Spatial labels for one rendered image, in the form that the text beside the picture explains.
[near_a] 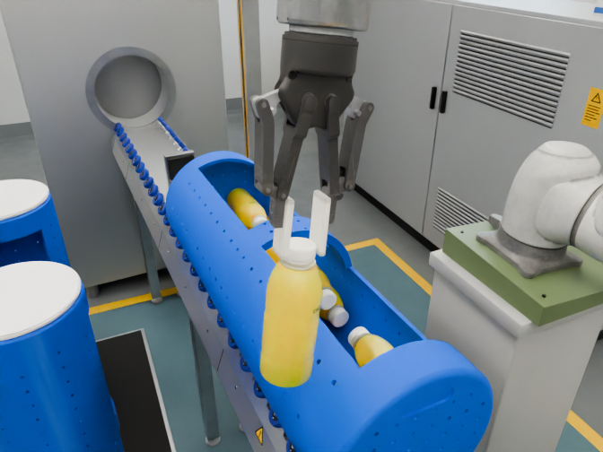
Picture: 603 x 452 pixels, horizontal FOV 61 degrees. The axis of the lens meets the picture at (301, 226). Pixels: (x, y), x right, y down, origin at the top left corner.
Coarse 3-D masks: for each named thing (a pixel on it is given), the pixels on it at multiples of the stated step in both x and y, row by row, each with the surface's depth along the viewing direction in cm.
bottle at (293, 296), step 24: (288, 264) 57; (312, 264) 58; (288, 288) 56; (312, 288) 57; (264, 312) 61; (288, 312) 57; (312, 312) 58; (264, 336) 61; (288, 336) 58; (312, 336) 60; (264, 360) 61; (288, 360) 59; (312, 360) 62; (288, 384) 61
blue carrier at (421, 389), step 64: (192, 192) 119; (256, 192) 142; (192, 256) 113; (256, 256) 92; (320, 256) 118; (256, 320) 84; (320, 320) 75; (384, 320) 98; (320, 384) 69; (384, 384) 64; (448, 384) 66; (320, 448) 66; (384, 448) 66; (448, 448) 74
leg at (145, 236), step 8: (136, 208) 245; (136, 216) 250; (144, 224) 250; (144, 232) 252; (144, 240) 254; (144, 248) 256; (152, 248) 258; (144, 256) 258; (152, 256) 260; (152, 264) 262; (152, 272) 264; (152, 280) 266; (152, 288) 268; (152, 296) 271; (160, 296) 273
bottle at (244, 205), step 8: (232, 192) 136; (240, 192) 135; (248, 192) 137; (232, 200) 134; (240, 200) 132; (248, 200) 131; (256, 200) 134; (232, 208) 134; (240, 208) 130; (248, 208) 128; (256, 208) 128; (240, 216) 129; (248, 216) 127; (256, 216) 126; (264, 216) 127; (248, 224) 127
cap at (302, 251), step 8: (296, 240) 58; (304, 240) 58; (296, 248) 56; (304, 248) 56; (312, 248) 56; (288, 256) 56; (296, 256) 56; (304, 256) 56; (312, 256) 57; (296, 264) 56; (304, 264) 57
